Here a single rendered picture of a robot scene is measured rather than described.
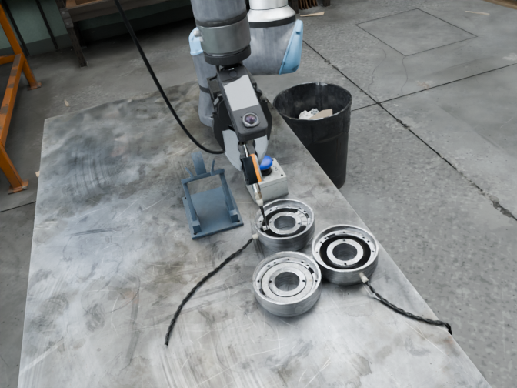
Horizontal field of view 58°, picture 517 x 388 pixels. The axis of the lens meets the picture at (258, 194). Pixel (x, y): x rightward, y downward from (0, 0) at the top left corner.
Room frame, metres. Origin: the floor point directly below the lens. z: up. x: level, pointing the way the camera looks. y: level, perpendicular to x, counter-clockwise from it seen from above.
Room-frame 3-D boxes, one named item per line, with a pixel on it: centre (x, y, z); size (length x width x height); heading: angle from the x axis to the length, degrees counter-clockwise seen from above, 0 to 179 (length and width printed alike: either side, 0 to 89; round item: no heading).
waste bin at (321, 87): (1.78, -0.29, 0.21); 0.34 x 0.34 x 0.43
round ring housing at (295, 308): (0.48, -0.02, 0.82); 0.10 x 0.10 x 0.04
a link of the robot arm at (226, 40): (0.68, 0.01, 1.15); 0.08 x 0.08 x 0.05
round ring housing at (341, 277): (0.52, -0.12, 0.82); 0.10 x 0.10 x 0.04
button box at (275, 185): (0.76, -0.02, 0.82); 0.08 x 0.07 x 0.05; 12
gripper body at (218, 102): (0.69, 0.01, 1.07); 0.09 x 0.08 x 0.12; 9
